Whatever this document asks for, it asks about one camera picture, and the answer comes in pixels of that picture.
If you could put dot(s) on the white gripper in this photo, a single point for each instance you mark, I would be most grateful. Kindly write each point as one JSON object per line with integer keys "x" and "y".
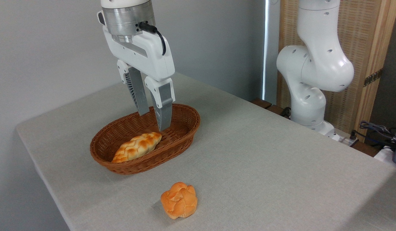
{"x": 146, "y": 54}

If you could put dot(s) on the long braided bread loaf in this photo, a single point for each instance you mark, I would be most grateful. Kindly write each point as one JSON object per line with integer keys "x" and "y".
{"x": 137, "y": 147}

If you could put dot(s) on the brown wooden robot base board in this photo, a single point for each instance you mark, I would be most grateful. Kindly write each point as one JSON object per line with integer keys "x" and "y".
{"x": 271, "y": 108}

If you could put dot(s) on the round orange bread roll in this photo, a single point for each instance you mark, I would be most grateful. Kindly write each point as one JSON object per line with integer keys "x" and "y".
{"x": 179, "y": 200}

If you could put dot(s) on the brown wicker oval basket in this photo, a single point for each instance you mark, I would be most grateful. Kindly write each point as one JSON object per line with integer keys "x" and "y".
{"x": 175, "y": 141}

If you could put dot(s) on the grey tablecloth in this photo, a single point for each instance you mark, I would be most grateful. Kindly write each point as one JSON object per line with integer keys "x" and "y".
{"x": 265, "y": 166}

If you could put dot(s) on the white power strip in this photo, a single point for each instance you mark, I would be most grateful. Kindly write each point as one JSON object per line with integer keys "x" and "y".
{"x": 345, "y": 141}

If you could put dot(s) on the wooden rattan folding screen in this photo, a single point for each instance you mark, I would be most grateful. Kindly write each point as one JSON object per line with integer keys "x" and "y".
{"x": 361, "y": 38}

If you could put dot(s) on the metal screen hinge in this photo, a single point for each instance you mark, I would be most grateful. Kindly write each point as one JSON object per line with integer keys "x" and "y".
{"x": 373, "y": 77}

